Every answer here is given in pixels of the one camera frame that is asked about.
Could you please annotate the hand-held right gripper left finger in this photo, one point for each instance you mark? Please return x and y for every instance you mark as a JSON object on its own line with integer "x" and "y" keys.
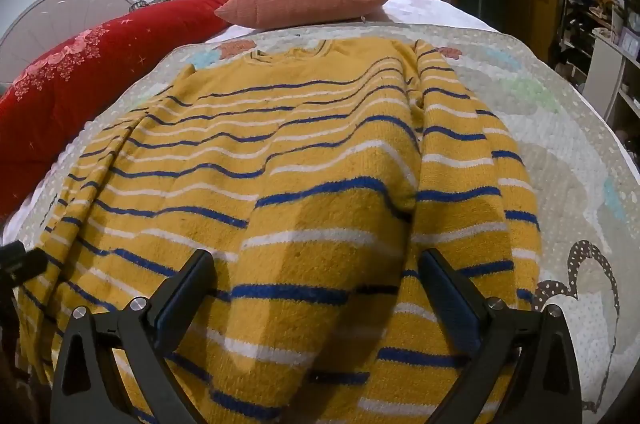
{"x": 184, "y": 299}

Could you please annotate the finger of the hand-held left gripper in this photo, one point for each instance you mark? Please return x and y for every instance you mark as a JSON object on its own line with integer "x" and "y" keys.
{"x": 22, "y": 261}

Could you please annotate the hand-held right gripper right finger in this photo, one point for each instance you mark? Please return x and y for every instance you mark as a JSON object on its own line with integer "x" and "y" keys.
{"x": 450, "y": 299}

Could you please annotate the yellow striped knit sweater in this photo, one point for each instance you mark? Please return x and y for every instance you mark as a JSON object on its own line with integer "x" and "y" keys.
{"x": 310, "y": 184}

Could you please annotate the patterned quilted mat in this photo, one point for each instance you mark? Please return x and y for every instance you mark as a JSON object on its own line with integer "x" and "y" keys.
{"x": 560, "y": 144}

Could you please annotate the red floral quilt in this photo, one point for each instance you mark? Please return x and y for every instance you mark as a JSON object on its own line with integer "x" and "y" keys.
{"x": 75, "y": 74}

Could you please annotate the white arched headboard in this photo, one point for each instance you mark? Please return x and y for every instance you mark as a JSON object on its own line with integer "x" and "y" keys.
{"x": 55, "y": 14}

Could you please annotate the white cabinet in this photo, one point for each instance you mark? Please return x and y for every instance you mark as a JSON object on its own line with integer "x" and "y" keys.
{"x": 617, "y": 79}

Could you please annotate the cluttered shelf rack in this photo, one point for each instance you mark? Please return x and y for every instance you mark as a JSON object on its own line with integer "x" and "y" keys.
{"x": 587, "y": 19}

